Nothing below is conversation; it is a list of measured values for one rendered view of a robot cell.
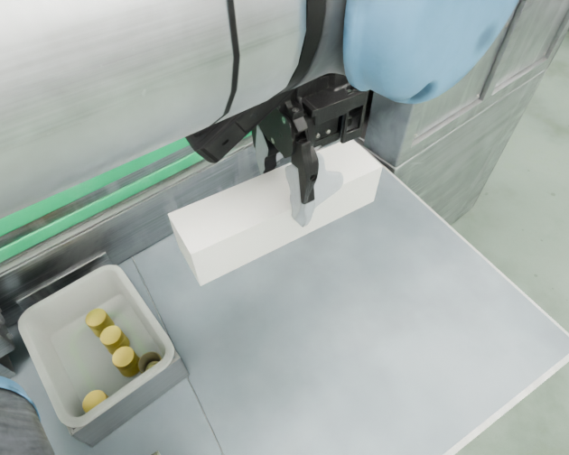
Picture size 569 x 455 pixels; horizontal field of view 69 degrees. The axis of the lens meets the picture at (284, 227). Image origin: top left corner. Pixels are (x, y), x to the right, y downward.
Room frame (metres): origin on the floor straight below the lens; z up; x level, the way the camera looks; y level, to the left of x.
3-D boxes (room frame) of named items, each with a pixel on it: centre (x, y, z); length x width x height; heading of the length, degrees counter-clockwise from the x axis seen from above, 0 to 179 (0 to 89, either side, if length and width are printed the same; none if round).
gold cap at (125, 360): (0.24, 0.25, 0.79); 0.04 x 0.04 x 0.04
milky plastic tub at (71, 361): (0.26, 0.29, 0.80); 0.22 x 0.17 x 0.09; 39
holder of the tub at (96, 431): (0.29, 0.31, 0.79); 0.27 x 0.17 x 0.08; 39
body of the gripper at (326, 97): (0.33, -0.02, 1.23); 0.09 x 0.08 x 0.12; 121
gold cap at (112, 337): (0.28, 0.28, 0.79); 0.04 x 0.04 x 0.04
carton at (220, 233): (0.32, 0.00, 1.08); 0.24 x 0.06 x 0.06; 121
